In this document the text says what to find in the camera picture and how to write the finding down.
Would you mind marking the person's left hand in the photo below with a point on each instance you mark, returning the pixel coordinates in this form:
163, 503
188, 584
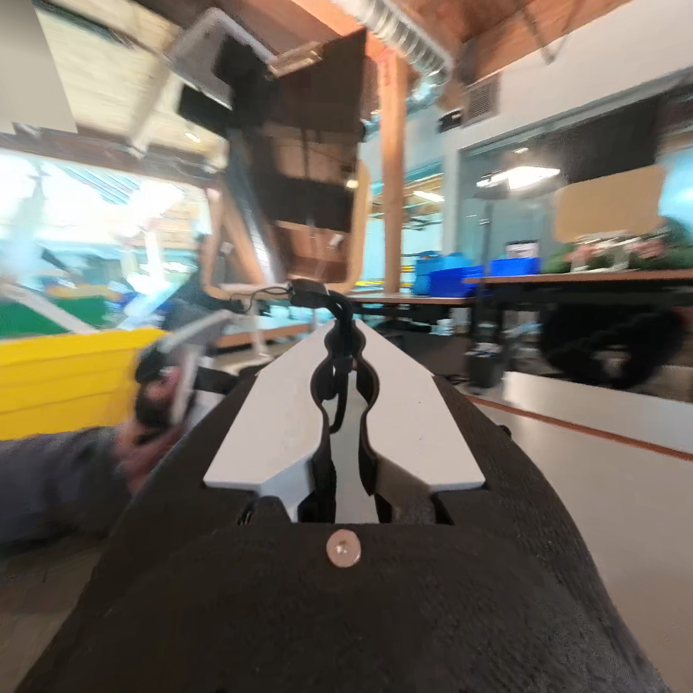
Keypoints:
141, 455

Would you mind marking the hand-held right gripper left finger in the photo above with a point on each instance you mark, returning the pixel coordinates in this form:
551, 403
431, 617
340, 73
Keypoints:
270, 433

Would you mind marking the large silver ventilation duct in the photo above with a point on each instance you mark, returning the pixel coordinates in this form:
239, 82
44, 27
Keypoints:
406, 38

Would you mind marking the blue plastic bin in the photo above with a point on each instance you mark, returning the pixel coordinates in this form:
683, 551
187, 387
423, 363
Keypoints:
449, 284
514, 268
438, 262

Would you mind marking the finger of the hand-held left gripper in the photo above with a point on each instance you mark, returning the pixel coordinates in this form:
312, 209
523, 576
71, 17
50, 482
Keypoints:
197, 329

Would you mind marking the person's left forearm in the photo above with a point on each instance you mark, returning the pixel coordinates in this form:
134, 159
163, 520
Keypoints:
54, 476

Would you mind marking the studio light on stand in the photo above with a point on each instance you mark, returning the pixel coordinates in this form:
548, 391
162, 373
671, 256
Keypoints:
514, 178

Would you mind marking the green plastic bin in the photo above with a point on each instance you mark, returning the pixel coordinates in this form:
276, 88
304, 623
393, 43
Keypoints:
43, 317

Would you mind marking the white wall vent grille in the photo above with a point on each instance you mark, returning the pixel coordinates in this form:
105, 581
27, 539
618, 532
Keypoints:
482, 100

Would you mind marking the black battery charging case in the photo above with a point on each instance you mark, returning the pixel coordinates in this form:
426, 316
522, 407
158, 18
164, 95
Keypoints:
487, 368

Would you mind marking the glass room window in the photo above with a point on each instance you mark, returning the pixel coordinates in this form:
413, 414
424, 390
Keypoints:
677, 189

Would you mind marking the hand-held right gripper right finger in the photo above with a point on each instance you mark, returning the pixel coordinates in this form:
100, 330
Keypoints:
422, 433

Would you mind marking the yellow plastic bin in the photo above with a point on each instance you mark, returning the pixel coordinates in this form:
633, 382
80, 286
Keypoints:
65, 379

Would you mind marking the black wall monitor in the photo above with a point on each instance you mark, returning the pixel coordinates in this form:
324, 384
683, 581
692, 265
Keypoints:
606, 151

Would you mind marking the wooden support post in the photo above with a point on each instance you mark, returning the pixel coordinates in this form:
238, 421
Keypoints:
392, 189

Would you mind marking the grey desk with wood edge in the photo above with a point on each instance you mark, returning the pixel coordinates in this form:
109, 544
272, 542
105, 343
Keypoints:
411, 299
595, 277

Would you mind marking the wooden framed mirror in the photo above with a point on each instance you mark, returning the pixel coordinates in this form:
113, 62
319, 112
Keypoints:
303, 205

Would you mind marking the small framed printed tag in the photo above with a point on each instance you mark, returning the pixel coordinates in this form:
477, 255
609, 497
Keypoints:
522, 250

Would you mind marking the large bright window wall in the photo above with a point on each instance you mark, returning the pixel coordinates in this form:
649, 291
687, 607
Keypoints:
81, 205

